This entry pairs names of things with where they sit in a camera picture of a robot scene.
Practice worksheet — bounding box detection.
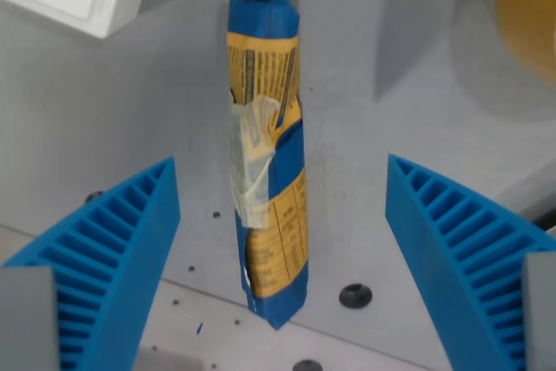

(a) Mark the blue and yellow bag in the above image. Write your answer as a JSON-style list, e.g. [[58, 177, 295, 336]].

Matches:
[[227, 0, 311, 332]]

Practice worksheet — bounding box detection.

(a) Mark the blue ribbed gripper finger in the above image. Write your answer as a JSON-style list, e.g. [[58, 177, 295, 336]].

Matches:
[[385, 153, 556, 371], [0, 156, 182, 371]]

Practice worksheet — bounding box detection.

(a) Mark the roll of clear tape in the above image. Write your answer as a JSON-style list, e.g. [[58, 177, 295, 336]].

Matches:
[[496, 0, 556, 82]]

